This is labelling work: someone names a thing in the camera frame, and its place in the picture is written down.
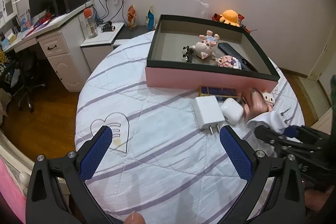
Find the clear bottle with orange cap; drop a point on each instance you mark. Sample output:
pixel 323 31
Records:
pixel 91 26

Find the pink box with dark rim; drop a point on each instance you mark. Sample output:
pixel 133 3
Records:
pixel 183 77

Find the pink pig figurine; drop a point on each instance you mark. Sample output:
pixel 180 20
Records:
pixel 202 49

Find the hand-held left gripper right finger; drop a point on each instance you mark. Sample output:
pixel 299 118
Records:
pixel 236 155

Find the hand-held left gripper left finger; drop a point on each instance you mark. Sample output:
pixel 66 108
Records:
pixel 95 155

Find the white desk with drawers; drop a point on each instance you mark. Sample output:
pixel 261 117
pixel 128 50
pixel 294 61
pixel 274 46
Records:
pixel 60 56

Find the leopard print cloth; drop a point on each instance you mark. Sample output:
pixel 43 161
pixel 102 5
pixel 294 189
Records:
pixel 4 66

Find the dark top low cabinet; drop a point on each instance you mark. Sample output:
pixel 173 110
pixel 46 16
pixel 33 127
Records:
pixel 136 32

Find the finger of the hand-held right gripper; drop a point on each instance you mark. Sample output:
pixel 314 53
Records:
pixel 290 131
pixel 267 134

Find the cream door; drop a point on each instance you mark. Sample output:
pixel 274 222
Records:
pixel 323 56

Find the pink cloth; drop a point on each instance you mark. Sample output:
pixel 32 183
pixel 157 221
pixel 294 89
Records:
pixel 9 192

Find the blue and gold box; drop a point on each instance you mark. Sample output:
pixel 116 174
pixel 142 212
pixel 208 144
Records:
pixel 216 91

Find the red printed box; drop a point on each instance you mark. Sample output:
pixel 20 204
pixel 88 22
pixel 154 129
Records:
pixel 246 27

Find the orange snack bag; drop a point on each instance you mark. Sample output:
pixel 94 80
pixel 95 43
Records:
pixel 132 16

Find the pink metallic bottle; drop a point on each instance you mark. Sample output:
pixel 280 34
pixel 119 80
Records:
pixel 254 106

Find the white glass-door cabinet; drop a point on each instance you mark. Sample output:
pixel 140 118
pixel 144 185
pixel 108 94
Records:
pixel 8 1

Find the person's left hand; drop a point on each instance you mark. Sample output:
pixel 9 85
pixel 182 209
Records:
pixel 134 218

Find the white plug-in device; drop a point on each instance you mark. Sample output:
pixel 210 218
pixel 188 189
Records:
pixel 271 119

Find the orange octopus plush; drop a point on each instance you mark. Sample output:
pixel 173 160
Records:
pixel 229 18

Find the white low side cabinet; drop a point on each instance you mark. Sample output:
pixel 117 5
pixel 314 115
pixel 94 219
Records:
pixel 97 53

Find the blue and white carton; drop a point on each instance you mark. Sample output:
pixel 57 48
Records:
pixel 25 19

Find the red papers on desk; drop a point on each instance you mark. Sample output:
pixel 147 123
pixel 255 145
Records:
pixel 42 21

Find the white charger adapter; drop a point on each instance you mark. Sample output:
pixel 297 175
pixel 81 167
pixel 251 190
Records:
pixel 208 111

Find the black remote control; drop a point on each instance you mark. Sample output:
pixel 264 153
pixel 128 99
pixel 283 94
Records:
pixel 233 52

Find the white bed frame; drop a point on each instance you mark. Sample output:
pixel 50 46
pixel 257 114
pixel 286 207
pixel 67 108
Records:
pixel 18 161

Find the small black gadget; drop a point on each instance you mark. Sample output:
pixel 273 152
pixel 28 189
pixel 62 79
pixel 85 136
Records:
pixel 108 27

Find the clear plastic wrapper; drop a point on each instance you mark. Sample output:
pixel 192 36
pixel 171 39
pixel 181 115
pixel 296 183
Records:
pixel 203 5

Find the white earbuds case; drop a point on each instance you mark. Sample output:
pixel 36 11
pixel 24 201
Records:
pixel 232 110

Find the pink block-built figure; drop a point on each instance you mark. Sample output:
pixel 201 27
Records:
pixel 229 62

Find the black office chair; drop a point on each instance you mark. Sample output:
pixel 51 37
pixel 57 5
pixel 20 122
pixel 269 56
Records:
pixel 26 77

